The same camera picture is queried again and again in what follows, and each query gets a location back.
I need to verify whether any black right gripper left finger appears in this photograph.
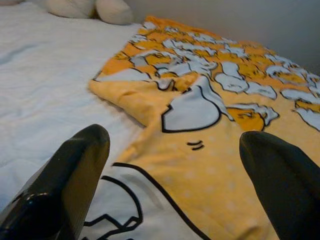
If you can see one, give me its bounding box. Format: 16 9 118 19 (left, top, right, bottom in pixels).
0 123 111 240

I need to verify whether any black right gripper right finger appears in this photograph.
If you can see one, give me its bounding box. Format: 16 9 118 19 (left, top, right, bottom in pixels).
239 130 320 240

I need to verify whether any cream plush toy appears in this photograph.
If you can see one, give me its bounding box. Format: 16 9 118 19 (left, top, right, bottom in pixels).
44 0 95 20
94 0 133 26

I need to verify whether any white quilted bed mattress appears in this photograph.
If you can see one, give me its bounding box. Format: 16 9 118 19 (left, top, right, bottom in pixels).
0 2 146 213

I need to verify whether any yellow cartoon egg blanket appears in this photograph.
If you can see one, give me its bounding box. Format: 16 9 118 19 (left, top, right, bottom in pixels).
83 15 320 240

